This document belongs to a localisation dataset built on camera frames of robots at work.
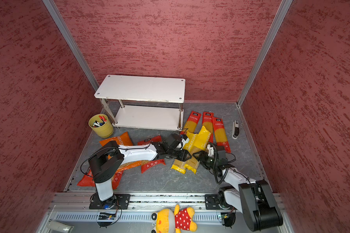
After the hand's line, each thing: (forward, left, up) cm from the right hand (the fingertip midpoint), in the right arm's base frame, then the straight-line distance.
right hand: (193, 159), depth 87 cm
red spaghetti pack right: (+16, -20, -1) cm, 26 cm away
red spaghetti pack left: (+27, 0, -1) cm, 27 cm away
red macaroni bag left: (-11, +59, +3) cm, 60 cm away
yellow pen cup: (+23, +61, +8) cm, 65 cm away
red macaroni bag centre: (-4, +27, +3) cm, 28 cm away
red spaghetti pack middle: (+29, -13, 0) cm, 32 cm away
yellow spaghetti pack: (-4, +9, 0) cm, 9 cm away
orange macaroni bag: (+16, +46, -1) cm, 49 cm away
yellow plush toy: (-30, +16, +5) cm, 35 cm away
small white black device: (+20, -32, +1) cm, 38 cm away
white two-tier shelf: (+53, +38, -2) cm, 66 cm away
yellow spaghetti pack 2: (+13, -7, +2) cm, 15 cm away
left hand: (-1, +3, +2) cm, 4 cm away
